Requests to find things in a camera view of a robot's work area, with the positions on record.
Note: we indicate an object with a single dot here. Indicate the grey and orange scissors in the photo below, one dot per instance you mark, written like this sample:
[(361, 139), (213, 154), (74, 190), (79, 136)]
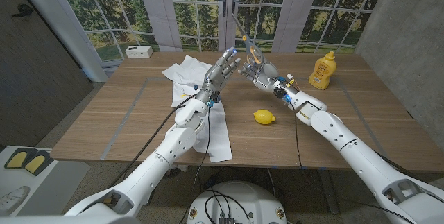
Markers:
[(251, 49)]

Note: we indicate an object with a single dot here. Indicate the yellow mustard bottle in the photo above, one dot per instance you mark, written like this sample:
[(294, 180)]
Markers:
[(323, 71)]

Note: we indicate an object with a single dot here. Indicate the creased white paper sheet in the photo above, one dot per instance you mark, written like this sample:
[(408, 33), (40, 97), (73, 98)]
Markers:
[(218, 137)]

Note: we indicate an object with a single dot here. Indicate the crumpled white paper sheet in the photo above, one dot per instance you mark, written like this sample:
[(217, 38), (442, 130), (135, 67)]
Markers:
[(184, 75)]

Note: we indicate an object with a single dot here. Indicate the yellow lemon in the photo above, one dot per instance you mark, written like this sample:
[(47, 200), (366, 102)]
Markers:
[(263, 117)]

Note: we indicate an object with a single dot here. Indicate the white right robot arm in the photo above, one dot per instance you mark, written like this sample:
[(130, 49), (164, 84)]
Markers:
[(357, 161)]

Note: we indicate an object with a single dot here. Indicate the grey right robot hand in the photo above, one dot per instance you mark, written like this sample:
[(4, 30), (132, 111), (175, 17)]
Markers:
[(265, 75)]

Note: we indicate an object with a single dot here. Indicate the yellow black foot pedal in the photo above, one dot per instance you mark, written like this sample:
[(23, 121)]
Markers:
[(34, 163), (15, 159)]

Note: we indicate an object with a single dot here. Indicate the printed forest window backdrop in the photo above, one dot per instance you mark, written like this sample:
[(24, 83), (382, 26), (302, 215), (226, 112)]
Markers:
[(173, 9)]

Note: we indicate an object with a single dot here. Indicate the grey torso connector box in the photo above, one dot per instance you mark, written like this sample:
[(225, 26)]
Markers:
[(227, 221)]

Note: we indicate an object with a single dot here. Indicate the grey table leg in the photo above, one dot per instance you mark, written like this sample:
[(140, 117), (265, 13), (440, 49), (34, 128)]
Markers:
[(327, 193)]

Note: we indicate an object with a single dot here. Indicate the white sneaker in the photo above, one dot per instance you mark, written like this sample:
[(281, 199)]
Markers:
[(14, 198)]

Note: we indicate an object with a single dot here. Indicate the white power socket box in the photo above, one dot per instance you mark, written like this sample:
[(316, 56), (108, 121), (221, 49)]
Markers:
[(138, 51)]

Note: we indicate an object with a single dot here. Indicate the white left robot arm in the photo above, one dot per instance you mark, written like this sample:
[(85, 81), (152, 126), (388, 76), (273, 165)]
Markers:
[(156, 168)]

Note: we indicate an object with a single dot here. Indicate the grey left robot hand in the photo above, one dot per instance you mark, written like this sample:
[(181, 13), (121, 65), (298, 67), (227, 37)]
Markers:
[(220, 75)]

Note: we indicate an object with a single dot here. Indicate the white backdrop frame post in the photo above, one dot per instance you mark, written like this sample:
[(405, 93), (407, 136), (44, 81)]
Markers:
[(66, 23)]

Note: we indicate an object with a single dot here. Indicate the white robot torso base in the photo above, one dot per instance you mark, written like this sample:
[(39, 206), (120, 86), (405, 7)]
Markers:
[(249, 199)]

